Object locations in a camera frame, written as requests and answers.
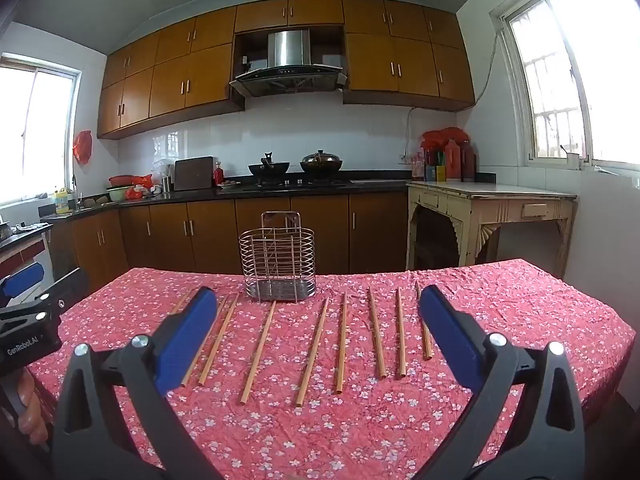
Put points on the small red bottle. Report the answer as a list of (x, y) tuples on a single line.
[(218, 175)]

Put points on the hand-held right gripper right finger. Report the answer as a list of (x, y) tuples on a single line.
[(450, 332)]

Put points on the black gas stove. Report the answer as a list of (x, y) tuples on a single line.
[(295, 183)]

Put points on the dark wok with lid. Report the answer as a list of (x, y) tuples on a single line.
[(321, 164)]

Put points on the white plastic bag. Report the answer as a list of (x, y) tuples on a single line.
[(162, 167)]

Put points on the red floral tablecloth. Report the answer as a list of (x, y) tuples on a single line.
[(350, 435)]

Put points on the large barred window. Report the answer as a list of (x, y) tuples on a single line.
[(560, 75)]

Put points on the red bag on wall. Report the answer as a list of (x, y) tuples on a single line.
[(83, 146)]

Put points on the large red bottle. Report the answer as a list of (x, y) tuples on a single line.
[(452, 162)]

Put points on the brown wall cabinets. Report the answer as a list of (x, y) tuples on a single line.
[(170, 75)]

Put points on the person's left hand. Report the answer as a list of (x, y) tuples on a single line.
[(32, 410)]

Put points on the large dark bottle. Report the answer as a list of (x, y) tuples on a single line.
[(468, 162)]

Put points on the small sliding window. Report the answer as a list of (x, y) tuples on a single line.
[(35, 130)]

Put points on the yellow dish soap bottle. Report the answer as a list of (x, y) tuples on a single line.
[(62, 202)]

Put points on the red basin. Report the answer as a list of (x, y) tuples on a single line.
[(122, 180)]

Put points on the steel range hood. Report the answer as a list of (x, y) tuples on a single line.
[(287, 55)]

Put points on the brown cutting board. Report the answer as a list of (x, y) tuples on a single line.
[(194, 174)]

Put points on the colourful seasoning boxes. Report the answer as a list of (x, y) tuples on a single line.
[(432, 170)]

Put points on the wall outlet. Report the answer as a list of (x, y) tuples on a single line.
[(405, 157)]

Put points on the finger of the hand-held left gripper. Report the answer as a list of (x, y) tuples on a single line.
[(22, 280), (67, 290)]

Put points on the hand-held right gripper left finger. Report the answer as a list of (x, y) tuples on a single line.
[(192, 330)]

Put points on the steel faucet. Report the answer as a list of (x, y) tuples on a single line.
[(77, 192)]

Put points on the cream wooden side table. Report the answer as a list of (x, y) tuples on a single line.
[(500, 200)]

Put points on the white cup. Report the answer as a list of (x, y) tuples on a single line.
[(572, 160)]

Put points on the green basin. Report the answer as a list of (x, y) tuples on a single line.
[(117, 194)]

